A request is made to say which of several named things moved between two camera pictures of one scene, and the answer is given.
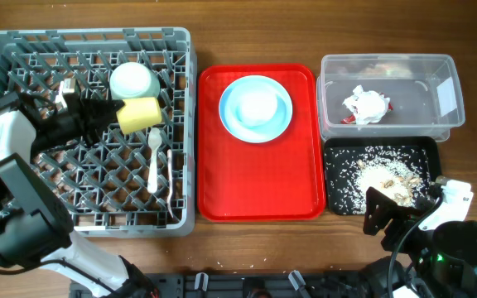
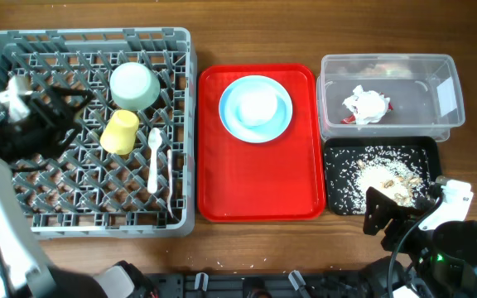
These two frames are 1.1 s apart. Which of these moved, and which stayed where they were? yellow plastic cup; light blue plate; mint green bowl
Moved: yellow plastic cup
Stayed: light blue plate; mint green bowl
